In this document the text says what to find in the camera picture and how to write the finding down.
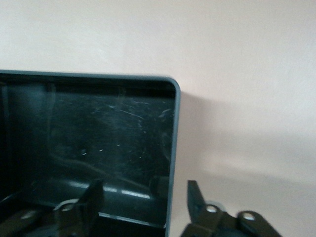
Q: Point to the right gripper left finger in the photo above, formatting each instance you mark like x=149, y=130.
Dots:
x=91, y=209

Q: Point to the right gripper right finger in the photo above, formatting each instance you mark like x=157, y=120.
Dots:
x=197, y=209

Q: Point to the black plastic rectangular box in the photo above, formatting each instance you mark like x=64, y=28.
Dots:
x=111, y=123

